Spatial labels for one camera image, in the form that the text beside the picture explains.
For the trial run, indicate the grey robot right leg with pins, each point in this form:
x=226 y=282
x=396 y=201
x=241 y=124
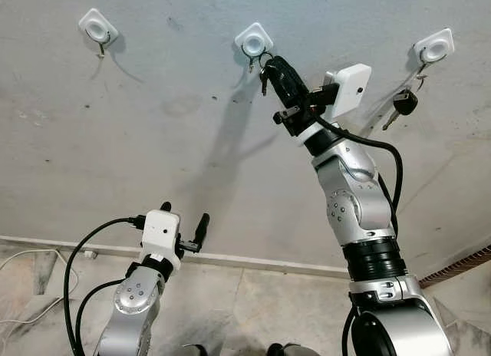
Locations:
x=284 y=350

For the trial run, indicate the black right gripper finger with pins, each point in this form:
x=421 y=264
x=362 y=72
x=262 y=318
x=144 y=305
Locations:
x=291 y=81
x=276 y=78

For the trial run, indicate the red brick tile trim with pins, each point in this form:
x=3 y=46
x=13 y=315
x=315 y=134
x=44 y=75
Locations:
x=460 y=265

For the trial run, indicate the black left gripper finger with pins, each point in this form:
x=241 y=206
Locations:
x=202 y=229
x=166 y=208

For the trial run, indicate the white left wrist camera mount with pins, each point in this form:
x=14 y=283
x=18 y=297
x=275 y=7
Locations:
x=159 y=229

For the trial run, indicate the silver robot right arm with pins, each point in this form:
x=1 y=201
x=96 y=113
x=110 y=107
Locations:
x=353 y=202

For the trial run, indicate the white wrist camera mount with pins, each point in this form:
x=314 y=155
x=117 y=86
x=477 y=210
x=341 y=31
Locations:
x=159 y=229
x=349 y=87

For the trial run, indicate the grey robot left leg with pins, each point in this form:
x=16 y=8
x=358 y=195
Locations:
x=193 y=351

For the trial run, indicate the small white plug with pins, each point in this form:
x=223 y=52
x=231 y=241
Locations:
x=90 y=254

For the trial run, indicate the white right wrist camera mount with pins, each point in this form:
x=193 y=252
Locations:
x=349 y=87

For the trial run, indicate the grey robot leg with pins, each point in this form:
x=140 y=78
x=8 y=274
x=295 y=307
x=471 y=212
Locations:
x=193 y=351
x=284 y=350

